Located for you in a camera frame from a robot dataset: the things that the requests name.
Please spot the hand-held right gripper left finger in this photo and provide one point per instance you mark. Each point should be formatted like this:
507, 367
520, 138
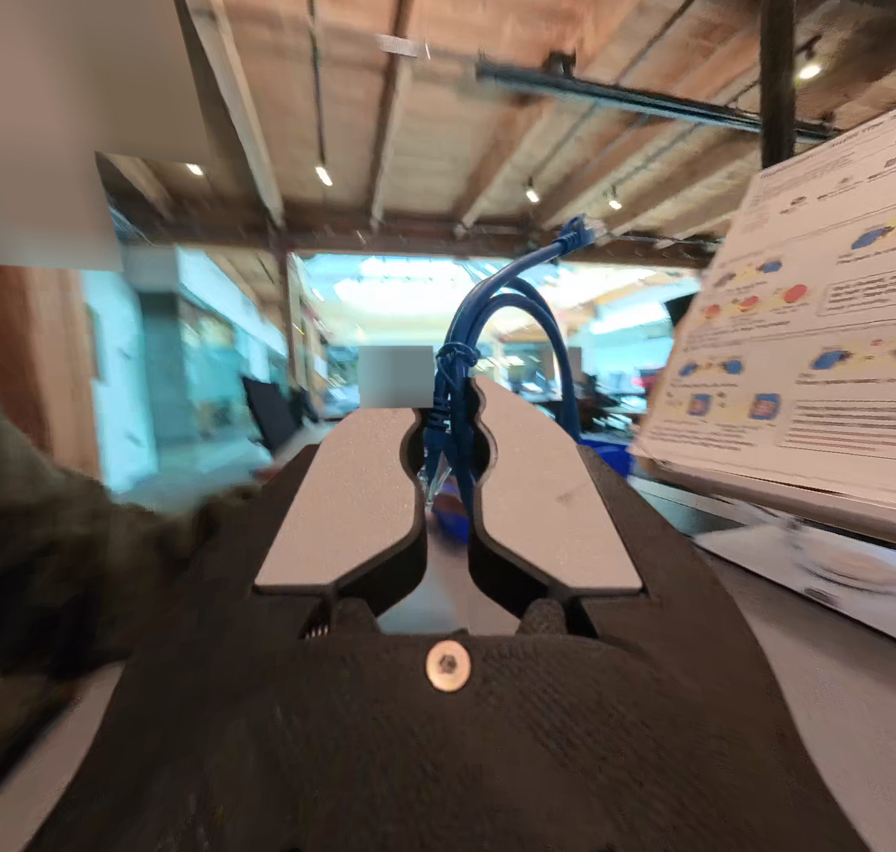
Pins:
343, 509

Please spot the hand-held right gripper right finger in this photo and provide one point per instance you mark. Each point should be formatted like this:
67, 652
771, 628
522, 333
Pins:
553, 509

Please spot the blue plastic bin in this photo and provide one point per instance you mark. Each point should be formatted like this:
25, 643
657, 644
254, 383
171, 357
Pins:
609, 460

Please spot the white stand base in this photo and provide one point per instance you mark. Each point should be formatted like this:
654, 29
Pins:
770, 572

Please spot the black monitor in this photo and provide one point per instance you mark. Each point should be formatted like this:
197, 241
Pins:
677, 309

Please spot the printed instruction sheet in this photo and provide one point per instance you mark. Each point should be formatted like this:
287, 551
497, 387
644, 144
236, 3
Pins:
805, 306

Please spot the ceiling track rail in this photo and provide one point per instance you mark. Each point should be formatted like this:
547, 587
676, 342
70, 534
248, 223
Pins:
630, 99

